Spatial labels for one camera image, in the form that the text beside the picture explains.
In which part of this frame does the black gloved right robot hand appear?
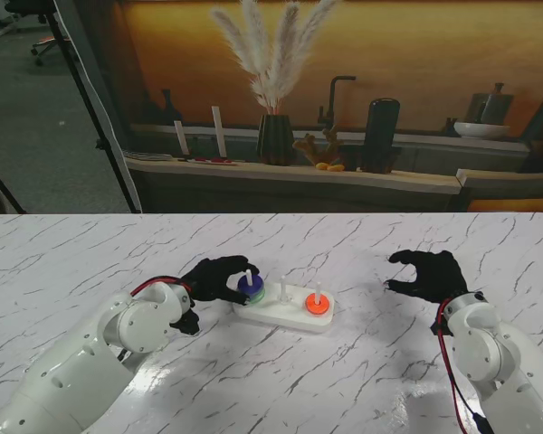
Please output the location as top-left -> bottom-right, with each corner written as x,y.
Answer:
383,249 -> 471,305

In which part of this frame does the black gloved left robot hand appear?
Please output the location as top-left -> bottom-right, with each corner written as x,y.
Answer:
179,255 -> 262,305

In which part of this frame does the medium purple ring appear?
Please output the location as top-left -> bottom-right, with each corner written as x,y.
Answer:
236,273 -> 265,295

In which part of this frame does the small orange ring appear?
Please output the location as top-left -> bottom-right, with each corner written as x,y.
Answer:
305,292 -> 331,316

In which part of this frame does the white Hanoi base with rods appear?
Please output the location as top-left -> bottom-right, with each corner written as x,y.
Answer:
232,269 -> 335,335

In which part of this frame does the black backdrop stand pole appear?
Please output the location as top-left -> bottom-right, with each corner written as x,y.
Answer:
40,0 -> 142,214

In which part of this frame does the black stand leg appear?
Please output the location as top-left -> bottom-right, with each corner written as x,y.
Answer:
0,153 -> 27,214

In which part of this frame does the printed kitchen backdrop banner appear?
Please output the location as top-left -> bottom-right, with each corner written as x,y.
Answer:
44,0 -> 543,214

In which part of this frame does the black office chair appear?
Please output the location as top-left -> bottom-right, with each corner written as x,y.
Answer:
3,0 -> 62,67

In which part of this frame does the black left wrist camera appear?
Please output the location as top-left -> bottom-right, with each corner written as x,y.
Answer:
169,309 -> 201,336

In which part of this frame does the red cable on left arm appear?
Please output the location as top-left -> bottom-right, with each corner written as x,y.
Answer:
129,276 -> 186,299

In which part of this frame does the red cable on arm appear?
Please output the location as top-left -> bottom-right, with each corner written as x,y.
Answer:
436,300 -> 494,434
129,276 -> 186,299

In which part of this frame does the red cable on right arm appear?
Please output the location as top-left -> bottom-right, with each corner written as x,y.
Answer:
436,300 -> 494,434

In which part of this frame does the white desk frame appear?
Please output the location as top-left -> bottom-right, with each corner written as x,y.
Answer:
0,0 -> 22,45

